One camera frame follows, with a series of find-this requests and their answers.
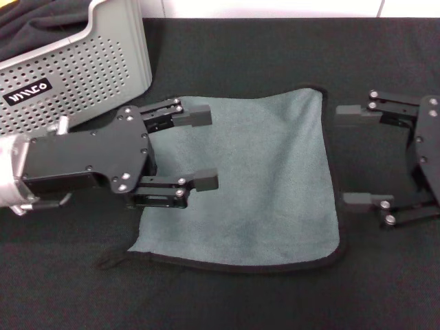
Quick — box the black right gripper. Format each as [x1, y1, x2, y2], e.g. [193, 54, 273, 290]
[334, 89, 440, 231]

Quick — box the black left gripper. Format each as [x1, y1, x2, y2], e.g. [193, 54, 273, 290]
[21, 105, 158, 203]

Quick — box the grey towel with black edge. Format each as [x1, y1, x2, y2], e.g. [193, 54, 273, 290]
[97, 83, 347, 274]

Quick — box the grey perforated storage box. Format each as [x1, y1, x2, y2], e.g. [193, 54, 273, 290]
[0, 0, 153, 139]

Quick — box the black tablecloth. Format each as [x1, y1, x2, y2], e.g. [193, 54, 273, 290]
[0, 16, 440, 330]

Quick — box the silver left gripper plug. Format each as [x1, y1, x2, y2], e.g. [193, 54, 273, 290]
[47, 115, 70, 137]

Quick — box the black cloth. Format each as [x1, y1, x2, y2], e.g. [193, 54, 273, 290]
[0, 0, 96, 63]

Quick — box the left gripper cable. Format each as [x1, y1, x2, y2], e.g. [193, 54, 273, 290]
[10, 192, 74, 217]

